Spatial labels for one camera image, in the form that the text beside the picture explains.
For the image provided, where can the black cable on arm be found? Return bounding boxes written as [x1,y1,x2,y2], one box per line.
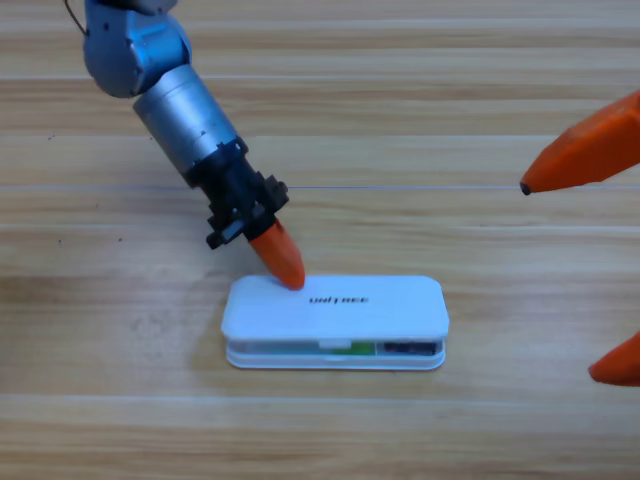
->
[63,0,90,37]

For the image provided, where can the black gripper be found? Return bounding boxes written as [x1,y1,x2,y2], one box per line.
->
[184,144,307,292]

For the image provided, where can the white Unitree pencil case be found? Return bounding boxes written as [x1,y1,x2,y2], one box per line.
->
[220,273,451,373]

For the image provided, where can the black eraser with white print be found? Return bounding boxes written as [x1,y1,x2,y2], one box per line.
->
[381,341,437,357]

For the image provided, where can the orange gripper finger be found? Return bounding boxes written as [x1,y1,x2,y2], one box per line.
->
[588,329,640,388]
[518,89,640,197]

